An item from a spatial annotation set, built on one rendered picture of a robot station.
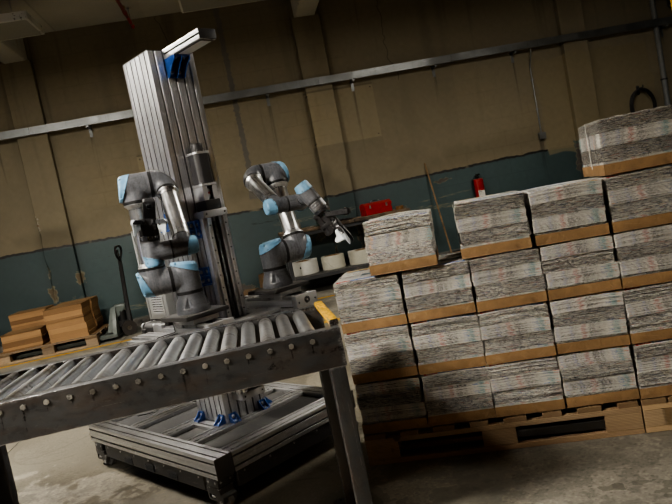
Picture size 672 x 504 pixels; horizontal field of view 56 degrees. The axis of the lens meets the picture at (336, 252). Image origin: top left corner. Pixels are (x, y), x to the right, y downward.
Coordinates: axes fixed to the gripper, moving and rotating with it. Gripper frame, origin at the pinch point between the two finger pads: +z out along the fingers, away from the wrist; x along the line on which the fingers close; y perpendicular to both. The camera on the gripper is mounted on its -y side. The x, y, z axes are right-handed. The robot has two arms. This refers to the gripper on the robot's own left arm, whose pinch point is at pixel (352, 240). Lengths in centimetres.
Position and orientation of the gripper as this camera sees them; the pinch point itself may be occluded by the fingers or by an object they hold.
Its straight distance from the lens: 289.2
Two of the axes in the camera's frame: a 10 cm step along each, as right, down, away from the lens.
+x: -1.6, 1.2, -9.8
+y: -7.6, 6.3, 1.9
